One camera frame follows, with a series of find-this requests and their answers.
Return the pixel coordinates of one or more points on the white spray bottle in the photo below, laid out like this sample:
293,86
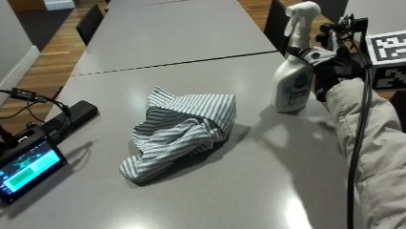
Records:
292,84

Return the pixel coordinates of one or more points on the black chair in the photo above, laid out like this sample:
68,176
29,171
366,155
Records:
277,25
89,24

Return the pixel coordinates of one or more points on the white marker cube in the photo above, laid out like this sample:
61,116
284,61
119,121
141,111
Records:
389,60

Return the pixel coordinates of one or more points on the striped grey white cloth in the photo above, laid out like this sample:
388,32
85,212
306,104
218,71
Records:
185,127

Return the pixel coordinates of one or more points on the black rectangular box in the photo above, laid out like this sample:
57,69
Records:
69,117

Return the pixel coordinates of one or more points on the white cabinet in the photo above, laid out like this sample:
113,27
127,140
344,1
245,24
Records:
59,4

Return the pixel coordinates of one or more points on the black monitor with screen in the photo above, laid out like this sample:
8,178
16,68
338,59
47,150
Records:
27,165

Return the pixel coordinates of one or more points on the black palm camera mount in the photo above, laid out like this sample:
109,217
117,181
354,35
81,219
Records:
345,30

